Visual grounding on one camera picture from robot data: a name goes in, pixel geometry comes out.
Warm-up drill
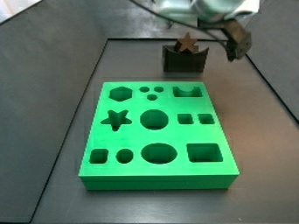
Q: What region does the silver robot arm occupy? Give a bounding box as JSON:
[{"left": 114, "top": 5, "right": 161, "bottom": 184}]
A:
[{"left": 153, "top": 0, "right": 261, "bottom": 61}]

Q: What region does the brown star prism block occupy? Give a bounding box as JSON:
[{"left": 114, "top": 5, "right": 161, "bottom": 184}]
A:
[{"left": 174, "top": 33, "right": 198, "bottom": 53}]

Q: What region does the green shape sorter board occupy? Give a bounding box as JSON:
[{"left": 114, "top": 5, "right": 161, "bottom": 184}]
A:
[{"left": 79, "top": 81, "right": 240, "bottom": 190}]

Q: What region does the dark grey curved fixture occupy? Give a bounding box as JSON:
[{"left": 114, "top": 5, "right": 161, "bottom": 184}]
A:
[{"left": 163, "top": 45, "right": 210, "bottom": 73}]

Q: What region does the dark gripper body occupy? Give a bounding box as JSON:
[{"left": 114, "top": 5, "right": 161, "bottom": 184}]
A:
[{"left": 201, "top": 19, "right": 253, "bottom": 61}]

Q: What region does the black cable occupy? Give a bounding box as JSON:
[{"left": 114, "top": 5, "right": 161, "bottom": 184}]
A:
[{"left": 130, "top": 0, "right": 232, "bottom": 52}]

